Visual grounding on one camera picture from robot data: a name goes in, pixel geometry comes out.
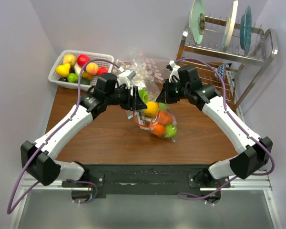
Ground blue zigzag bowl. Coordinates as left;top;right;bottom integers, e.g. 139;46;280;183
214;63;226;82

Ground small orange tangerine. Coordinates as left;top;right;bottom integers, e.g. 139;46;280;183
151;123;165;136

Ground clear bag pink dots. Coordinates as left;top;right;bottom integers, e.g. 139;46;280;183
130;49;170;92

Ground clear bag white dots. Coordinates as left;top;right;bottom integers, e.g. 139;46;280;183
114;59;127;72

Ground green apple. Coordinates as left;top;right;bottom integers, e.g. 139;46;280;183
164;124;177;138

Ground peach toy fruit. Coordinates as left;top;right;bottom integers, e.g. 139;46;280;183
86;62;99;75

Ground grey toy fish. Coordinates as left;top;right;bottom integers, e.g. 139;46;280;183
136;112;153;126

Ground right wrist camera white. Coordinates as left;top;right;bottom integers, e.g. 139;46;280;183
166;60;180;83

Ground red strawberry toy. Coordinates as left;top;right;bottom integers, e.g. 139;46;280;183
97;66;108;75

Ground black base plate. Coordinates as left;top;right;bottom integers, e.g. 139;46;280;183
55;165;232;199

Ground red apple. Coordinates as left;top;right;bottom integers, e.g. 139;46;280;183
77;54;90;67

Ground yellow pear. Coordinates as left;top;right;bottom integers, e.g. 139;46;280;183
56;63;71;78

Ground clear bag orange zipper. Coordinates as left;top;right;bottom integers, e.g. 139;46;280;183
133;95;177;142

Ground steel dish rack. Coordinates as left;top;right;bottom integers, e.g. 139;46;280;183
177;16;279;110

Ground cream blue rimmed plate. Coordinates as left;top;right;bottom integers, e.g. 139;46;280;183
222;0;238;52

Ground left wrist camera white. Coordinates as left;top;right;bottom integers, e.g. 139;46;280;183
117;70;136;88

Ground aluminium rail frame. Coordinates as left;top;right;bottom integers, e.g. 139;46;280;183
10;174;282;229

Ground teal plate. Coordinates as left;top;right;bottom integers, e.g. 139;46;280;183
240;5;252;55

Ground light green floral plate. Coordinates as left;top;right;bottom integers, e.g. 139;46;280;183
189;0;205;44

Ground dark purple fruit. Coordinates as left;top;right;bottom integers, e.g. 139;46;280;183
59;77;67;82

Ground white garlic toy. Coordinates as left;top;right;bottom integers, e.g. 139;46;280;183
73;63;82;76

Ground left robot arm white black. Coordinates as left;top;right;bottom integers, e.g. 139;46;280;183
20;70;147;187

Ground yellow lemon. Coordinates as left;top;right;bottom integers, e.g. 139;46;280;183
143;101;159;117

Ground pale yellow apple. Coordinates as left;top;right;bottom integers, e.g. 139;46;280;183
63;54;77;66

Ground brown kiwi potato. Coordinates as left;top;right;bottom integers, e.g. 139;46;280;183
82;72;93;81

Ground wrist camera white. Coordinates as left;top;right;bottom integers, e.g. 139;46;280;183
166;60;180;83
117;70;136;88

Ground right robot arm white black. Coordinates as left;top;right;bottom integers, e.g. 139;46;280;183
157;62;273;187

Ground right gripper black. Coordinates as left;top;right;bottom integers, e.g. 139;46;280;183
157;79;190;104

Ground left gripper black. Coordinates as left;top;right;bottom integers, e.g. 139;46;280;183
106;84;147;112

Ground orange toy pumpkin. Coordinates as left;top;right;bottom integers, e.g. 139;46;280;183
157;110;173;125

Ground green toy pepper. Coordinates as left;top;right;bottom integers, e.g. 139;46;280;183
139;89;149;103

